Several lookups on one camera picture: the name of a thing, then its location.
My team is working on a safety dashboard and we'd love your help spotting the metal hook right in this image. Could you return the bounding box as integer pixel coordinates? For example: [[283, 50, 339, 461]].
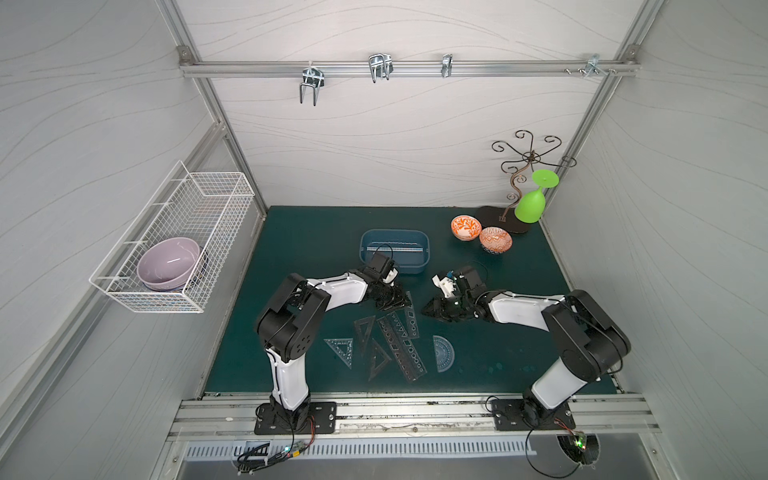
[[563, 54, 618, 79]]

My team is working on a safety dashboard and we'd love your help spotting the blue plastic storage box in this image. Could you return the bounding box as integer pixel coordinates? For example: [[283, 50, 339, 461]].
[[359, 229, 431, 275]]

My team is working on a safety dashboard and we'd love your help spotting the white wire basket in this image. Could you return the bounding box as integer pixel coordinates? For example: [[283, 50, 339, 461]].
[[89, 161, 254, 314]]

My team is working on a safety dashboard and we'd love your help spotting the white cable duct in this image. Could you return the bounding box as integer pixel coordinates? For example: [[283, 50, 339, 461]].
[[184, 435, 537, 462]]

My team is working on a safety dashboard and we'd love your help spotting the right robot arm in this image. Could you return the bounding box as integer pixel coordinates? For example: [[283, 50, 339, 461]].
[[421, 290, 631, 417]]

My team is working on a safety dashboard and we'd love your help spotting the aluminium top rail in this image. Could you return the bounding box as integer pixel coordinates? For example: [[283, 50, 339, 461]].
[[180, 58, 641, 80]]

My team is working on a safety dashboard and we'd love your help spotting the brown metal cup stand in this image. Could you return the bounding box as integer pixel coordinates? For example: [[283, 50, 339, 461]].
[[475, 129, 562, 235]]

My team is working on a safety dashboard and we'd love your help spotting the clear triangle ruler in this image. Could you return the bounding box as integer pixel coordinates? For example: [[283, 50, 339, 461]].
[[325, 338, 354, 369]]

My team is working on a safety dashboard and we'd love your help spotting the thin clear straight ruler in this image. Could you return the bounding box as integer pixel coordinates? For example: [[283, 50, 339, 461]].
[[363, 242, 425, 253]]

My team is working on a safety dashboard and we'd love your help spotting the dark triangle ruler lower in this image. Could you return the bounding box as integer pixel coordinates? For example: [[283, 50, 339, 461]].
[[368, 339, 392, 381]]

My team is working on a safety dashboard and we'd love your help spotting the orange patterned bowl left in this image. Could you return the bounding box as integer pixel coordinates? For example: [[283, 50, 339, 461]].
[[450, 215, 483, 242]]

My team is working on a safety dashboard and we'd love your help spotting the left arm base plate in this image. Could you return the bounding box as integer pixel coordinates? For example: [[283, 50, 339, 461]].
[[253, 401, 337, 436]]

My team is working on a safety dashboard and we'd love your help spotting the metal hook middle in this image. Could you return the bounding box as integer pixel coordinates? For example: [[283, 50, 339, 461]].
[[368, 53, 394, 83]]

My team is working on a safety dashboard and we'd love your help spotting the green table mat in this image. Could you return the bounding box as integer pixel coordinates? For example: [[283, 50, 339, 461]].
[[205, 206, 568, 394]]

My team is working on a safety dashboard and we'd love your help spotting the stencil ruler large dark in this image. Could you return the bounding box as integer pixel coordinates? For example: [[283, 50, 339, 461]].
[[376, 312, 427, 383]]

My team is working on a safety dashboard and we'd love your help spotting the dark triangle ruler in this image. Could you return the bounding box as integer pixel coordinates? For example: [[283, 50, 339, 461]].
[[353, 315, 376, 354], [368, 339, 392, 381]]

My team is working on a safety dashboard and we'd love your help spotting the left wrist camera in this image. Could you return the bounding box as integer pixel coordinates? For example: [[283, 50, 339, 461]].
[[365, 252, 398, 285]]

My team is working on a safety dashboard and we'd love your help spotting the clear protractor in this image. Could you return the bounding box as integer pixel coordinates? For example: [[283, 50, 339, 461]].
[[433, 335, 456, 373]]

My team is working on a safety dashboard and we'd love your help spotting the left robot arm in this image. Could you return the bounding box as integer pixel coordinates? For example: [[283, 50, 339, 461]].
[[254, 268, 411, 416]]

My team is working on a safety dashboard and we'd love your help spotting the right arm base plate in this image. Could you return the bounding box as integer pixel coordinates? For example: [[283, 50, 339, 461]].
[[484, 396, 576, 431]]

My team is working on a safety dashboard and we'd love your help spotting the metal hook small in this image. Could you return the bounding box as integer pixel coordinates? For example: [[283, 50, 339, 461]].
[[441, 54, 453, 79]]

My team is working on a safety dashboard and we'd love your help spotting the aluminium rail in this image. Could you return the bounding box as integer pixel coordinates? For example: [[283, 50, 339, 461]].
[[167, 393, 661, 441], [180, 58, 641, 80]]

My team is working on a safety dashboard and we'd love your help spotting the stencil ruler narrow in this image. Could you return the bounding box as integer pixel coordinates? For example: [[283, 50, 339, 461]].
[[404, 291, 420, 339]]

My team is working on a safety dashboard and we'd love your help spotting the dark triangle ruler upper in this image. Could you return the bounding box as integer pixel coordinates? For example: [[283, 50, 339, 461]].
[[353, 315, 376, 354]]

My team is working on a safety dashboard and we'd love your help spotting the metal hook left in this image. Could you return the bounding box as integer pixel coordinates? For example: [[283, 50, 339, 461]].
[[299, 66, 325, 106]]

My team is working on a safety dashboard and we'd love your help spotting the aluminium front rail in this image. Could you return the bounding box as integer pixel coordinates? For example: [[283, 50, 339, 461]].
[[167, 393, 661, 441]]

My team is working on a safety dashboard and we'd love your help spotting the lilac bowl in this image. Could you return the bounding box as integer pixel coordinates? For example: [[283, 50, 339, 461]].
[[136, 237, 201, 292]]

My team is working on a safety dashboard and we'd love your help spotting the green plastic goblet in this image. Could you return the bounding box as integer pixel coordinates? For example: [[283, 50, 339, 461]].
[[514, 170, 560, 224]]

